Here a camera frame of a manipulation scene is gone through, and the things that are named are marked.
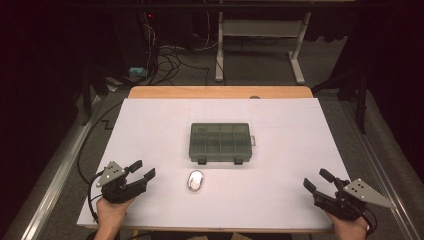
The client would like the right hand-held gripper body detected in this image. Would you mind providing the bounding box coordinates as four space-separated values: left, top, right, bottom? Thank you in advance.
314 178 398 222

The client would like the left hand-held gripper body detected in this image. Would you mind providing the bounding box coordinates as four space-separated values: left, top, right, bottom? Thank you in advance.
95 161 148 205

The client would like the grey translucent compartment box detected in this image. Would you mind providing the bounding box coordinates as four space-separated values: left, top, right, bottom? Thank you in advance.
188 122 257 166

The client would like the person's left hand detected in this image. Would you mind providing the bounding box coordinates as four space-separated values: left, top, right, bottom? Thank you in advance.
95 197 135 233

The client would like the person's right hand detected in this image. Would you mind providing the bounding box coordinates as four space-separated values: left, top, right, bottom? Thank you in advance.
325 212 370 240

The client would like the white board mat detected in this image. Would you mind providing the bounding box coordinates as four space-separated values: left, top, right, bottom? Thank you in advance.
76 97 351 232

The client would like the black metal stand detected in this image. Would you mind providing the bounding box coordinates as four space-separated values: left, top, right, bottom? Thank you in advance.
80 63 113 127
311 64 372 135

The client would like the teal object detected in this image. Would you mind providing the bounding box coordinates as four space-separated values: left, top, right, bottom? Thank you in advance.
129 67 148 78

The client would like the aluminium floor rail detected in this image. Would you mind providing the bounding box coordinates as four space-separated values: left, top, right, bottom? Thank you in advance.
339 99 424 240
19 94 105 240

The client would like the long black floor cable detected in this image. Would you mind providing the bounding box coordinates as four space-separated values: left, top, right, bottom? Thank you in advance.
77 101 124 186

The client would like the tangle of floor cables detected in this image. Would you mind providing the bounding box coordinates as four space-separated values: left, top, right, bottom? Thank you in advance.
142 12 222 86

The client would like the white metal desk frame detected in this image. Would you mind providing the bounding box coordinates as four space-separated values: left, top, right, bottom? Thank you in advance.
214 11 313 85

